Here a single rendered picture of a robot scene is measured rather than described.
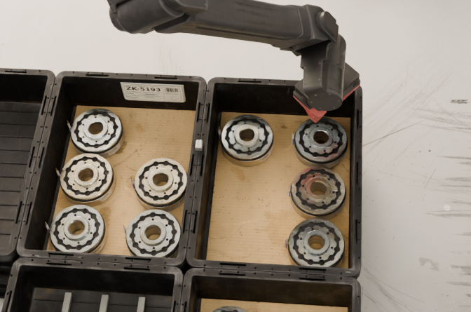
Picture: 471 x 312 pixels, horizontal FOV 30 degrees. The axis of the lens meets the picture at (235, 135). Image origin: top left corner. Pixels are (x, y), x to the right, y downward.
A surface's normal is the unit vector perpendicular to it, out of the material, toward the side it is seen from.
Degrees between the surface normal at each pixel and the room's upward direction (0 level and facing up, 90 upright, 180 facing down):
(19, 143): 0
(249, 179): 0
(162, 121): 0
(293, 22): 48
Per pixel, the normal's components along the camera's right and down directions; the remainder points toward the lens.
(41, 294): -0.04, -0.52
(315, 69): -0.61, -0.40
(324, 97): -0.12, 0.86
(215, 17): 0.80, -0.18
